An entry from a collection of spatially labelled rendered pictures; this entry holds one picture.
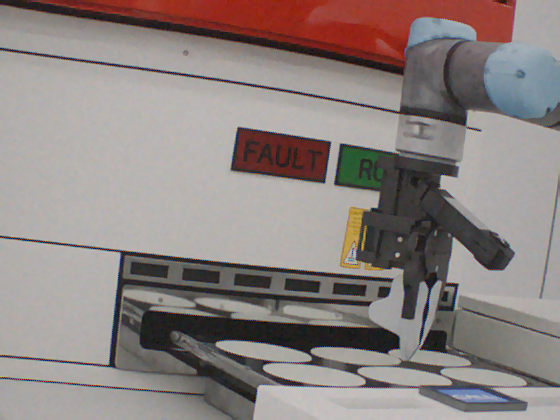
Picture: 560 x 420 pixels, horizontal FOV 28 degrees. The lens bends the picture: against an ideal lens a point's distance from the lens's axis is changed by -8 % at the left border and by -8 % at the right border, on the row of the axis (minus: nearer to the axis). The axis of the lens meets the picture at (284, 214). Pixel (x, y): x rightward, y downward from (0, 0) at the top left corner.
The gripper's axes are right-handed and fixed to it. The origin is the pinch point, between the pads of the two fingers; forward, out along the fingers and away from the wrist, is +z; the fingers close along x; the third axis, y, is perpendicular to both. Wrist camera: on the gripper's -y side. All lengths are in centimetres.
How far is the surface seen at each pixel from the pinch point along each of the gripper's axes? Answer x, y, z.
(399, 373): 4.6, -0.8, 2.0
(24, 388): 26.0, 31.5, 9.9
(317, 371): 13.0, 4.4, 2.0
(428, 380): 5.2, -4.5, 2.0
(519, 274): -219, 60, 6
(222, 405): 9.4, 16.9, 9.2
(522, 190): -215, 62, -19
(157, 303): 11.5, 25.4, -0.6
